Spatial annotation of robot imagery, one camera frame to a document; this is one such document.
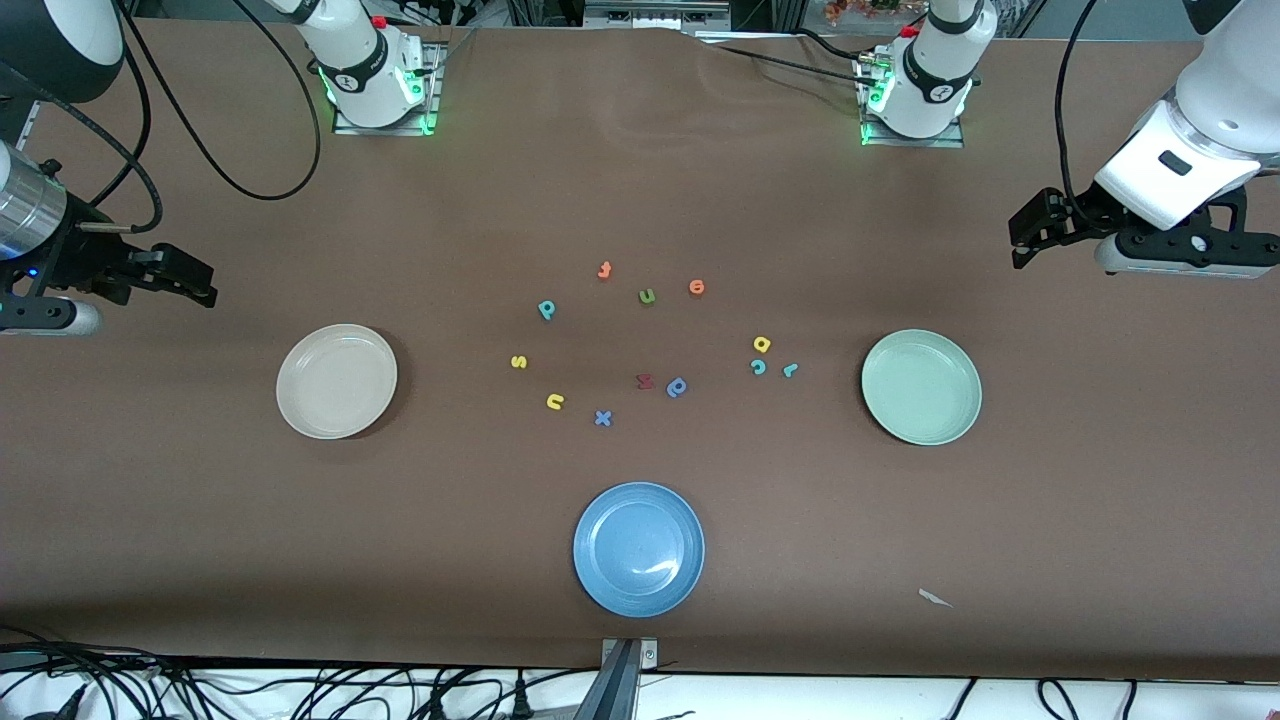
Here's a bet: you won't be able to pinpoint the beige round plate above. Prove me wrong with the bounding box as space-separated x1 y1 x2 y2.
276 323 399 440

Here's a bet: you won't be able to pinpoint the green round plate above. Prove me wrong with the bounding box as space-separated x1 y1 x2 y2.
861 329 983 446

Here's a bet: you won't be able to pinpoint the brown table cover sheet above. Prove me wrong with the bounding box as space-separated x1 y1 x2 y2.
0 15 1280 683

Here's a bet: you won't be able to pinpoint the orange artificial flowers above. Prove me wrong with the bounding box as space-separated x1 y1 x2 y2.
823 0 926 26

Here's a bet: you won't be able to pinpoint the grey power strip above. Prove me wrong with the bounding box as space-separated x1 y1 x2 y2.
583 0 731 29

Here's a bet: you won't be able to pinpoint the blue round plate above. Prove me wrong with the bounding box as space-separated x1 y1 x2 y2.
573 482 706 618

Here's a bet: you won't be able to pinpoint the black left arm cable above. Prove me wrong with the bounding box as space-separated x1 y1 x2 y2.
1055 0 1103 231

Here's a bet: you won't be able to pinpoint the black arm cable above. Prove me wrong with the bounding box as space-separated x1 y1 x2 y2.
1055 0 1103 231
0 0 323 233

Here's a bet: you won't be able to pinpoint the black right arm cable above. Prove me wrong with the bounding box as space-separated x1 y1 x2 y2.
0 0 323 233

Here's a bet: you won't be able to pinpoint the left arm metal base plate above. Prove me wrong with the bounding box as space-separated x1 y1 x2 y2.
860 52 967 150

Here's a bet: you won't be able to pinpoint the short black base cable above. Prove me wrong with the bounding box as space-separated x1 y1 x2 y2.
795 26 869 64

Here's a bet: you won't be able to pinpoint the long black base cable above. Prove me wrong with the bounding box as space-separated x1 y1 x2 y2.
700 38 881 91

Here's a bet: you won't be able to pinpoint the thick black floor cable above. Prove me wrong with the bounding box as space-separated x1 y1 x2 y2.
0 640 166 669

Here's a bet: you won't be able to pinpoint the thin black looped cable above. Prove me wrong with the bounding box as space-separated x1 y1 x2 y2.
1038 678 1083 720

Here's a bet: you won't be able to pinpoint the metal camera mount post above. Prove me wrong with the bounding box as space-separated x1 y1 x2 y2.
575 638 659 720

